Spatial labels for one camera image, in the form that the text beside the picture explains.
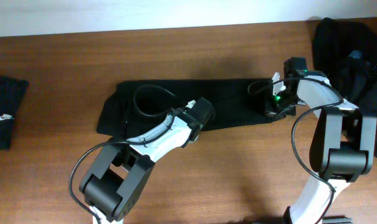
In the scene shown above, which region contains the folded black Nike garment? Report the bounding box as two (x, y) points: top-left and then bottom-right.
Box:
(0, 76), (29, 150)

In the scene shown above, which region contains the right black camera cable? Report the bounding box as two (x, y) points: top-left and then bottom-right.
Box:
(247, 76), (345, 224)

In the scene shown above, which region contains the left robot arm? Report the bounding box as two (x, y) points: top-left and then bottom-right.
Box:
(78, 98), (215, 223)

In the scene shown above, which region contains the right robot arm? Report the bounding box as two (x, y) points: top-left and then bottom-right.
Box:
(269, 57), (377, 224)

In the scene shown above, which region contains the black t-shirt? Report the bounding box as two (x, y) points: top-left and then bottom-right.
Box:
(96, 78), (281, 139)

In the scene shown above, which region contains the black clothes pile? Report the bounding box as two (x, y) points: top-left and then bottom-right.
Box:
(311, 17), (377, 162)

